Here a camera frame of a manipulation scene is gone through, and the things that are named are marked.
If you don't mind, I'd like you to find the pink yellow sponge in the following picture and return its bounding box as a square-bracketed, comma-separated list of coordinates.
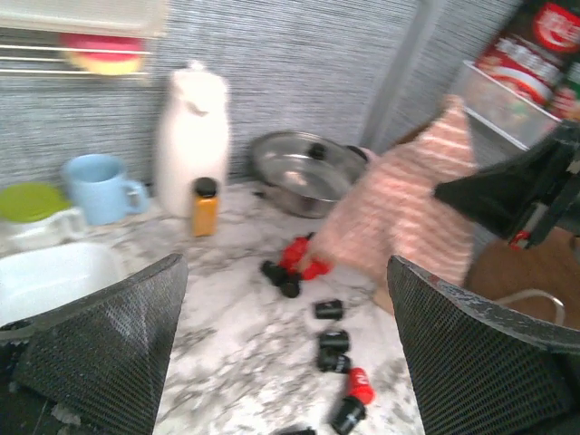
[59, 33, 144, 76]

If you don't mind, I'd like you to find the pink striped cloth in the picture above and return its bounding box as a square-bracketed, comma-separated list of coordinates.
[308, 95, 477, 287]

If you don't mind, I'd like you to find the orange spice bottle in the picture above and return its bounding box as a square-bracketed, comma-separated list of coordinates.
[191, 177, 219, 237]

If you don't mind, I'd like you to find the blue mug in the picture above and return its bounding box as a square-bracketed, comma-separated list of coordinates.
[62, 154, 150, 226]

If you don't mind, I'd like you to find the steel pot with glass lid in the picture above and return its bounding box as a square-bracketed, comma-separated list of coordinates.
[249, 130, 376, 218]

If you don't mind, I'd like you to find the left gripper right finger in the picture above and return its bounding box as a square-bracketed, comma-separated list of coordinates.
[387, 256, 579, 434]

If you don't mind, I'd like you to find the red coffee capsule cluster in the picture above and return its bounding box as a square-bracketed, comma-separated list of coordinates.
[278, 232, 334, 281]

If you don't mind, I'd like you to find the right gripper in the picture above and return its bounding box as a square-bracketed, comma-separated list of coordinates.
[433, 121, 579, 249]

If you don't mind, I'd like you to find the white thermos jug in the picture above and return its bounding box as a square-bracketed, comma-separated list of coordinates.
[153, 61, 230, 218]

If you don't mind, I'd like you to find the white rectangular storage basket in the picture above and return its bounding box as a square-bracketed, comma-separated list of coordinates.
[1, 242, 126, 325]

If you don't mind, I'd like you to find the green lidded white cup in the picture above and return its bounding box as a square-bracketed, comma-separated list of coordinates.
[1, 182, 88, 251]

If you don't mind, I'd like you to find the round wooden board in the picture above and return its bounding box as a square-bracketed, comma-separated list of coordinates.
[465, 228, 579, 329]

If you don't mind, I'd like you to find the red seasoning packet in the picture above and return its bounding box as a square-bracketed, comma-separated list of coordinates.
[475, 1, 579, 108]

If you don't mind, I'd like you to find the white mesh basket right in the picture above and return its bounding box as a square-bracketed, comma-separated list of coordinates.
[453, 61, 560, 150]

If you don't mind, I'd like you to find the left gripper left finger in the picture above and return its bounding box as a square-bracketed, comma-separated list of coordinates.
[1, 254, 188, 434]

